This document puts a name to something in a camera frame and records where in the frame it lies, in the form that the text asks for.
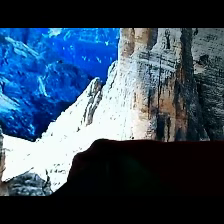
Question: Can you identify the black garment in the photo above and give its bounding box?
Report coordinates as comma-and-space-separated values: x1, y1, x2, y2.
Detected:
51, 138, 224, 197

